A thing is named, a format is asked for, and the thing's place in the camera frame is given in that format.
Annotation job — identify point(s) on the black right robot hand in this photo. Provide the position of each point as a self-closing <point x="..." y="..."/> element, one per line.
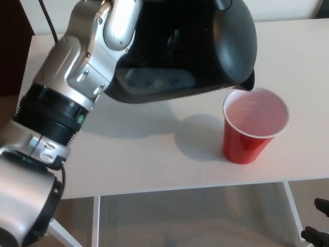
<point x="321" y="236"/>

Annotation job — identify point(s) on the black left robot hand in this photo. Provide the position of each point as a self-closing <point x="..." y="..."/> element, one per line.
<point x="154" y="15"/>

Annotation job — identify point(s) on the black electric kettle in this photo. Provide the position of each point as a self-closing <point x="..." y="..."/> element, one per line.
<point x="231" y="38"/>

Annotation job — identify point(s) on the red plastic cup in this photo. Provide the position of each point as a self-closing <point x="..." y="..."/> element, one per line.
<point x="241" y="149"/>

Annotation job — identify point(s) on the white cabinet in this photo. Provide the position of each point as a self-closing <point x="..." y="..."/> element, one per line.
<point x="282" y="10"/>

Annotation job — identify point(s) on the white table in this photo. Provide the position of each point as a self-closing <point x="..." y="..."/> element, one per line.
<point x="154" y="159"/>

